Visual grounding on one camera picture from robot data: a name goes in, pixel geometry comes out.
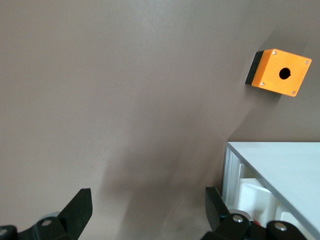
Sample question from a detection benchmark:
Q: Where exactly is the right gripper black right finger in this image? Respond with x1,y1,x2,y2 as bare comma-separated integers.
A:
198,186,305,240

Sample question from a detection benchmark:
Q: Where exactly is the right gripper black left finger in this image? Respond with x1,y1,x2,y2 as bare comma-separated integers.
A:
0,188,94,240

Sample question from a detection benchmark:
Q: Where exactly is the white plastic drawer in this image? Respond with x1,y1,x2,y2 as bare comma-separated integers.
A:
238,161,305,240

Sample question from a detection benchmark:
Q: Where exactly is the white drawer cabinet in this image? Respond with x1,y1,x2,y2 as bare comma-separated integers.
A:
223,141,320,240

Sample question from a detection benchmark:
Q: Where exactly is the brown table cover sheet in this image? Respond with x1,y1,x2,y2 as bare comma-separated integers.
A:
0,0,320,240

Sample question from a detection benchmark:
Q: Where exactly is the orange button enclosure box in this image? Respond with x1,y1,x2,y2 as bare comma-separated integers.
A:
244,48,313,98

